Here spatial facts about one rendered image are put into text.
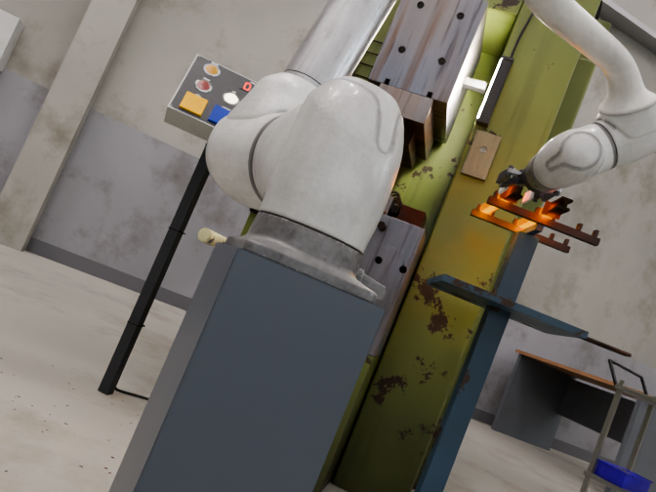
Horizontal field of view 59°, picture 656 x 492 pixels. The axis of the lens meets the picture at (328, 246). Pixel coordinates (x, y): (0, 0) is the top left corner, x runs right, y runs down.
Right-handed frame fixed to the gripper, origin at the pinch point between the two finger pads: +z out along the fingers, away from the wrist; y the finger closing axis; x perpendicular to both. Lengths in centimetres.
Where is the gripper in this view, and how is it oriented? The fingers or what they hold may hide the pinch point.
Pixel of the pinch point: (515, 191)
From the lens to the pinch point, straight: 158.0
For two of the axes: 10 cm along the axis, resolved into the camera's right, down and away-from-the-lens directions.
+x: 3.8, -9.2, 0.8
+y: 9.2, 3.8, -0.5
